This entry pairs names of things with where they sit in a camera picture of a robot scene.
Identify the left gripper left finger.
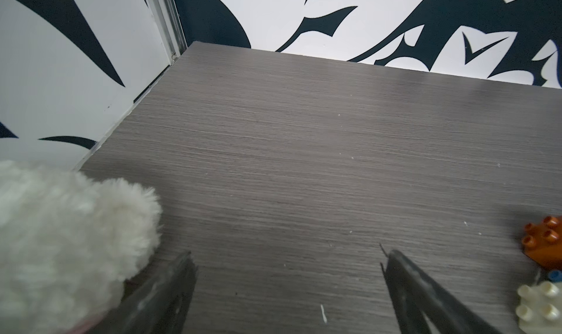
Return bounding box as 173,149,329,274
88,252,197,334

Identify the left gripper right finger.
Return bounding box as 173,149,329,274
381,250,499,334

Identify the white lego brick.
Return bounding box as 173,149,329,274
515,281,561,334

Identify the orange lego brick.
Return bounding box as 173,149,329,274
521,216,561,271

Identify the light blue lego brick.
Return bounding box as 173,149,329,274
547,270,562,283

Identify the white teddy bear pink shirt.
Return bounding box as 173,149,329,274
1,161,162,333

